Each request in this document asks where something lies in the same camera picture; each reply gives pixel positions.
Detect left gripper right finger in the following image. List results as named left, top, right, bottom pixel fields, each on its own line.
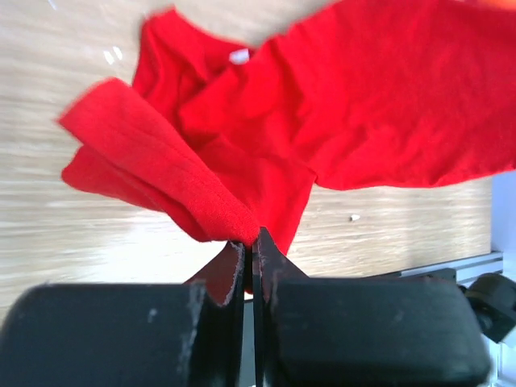
left=252, top=230, right=491, bottom=386

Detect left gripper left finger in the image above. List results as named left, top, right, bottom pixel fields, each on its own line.
left=1, top=242, right=246, bottom=386

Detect aluminium rail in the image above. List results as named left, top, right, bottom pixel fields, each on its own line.
left=401, top=252, right=503, bottom=285

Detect red t shirt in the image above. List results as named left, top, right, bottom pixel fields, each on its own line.
left=60, top=1, right=515, bottom=252

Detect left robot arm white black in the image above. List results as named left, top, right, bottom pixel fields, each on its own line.
left=1, top=230, right=515, bottom=386

